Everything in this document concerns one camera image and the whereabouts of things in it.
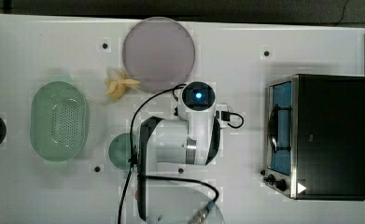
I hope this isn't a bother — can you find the green oval colander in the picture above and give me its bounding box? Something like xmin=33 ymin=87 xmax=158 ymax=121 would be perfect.
xmin=30 ymin=76 xmax=90 ymax=162

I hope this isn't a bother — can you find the grey round plate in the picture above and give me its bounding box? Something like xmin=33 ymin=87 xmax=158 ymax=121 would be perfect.
xmin=122 ymin=17 xmax=195 ymax=91

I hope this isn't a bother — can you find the green mug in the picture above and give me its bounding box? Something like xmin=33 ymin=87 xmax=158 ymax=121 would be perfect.
xmin=108 ymin=133 xmax=136 ymax=171

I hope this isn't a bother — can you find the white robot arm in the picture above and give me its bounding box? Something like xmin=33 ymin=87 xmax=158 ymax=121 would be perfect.
xmin=137 ymin=81 xmax=222 ymax=224

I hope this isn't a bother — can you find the silver black toaster oven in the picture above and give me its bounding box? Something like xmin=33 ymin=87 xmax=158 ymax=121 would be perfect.
xmin=260 ymin=74 xmax=365 ymax=201

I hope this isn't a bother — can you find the peeled banana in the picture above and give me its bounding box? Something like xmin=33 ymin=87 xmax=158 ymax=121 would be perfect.
xmin=105 ymin=68 xmax=140 ymax=101

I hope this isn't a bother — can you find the black cable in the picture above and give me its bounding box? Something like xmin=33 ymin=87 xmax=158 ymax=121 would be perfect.
xmin=117 ymin=83 xmax=188 ymax=224

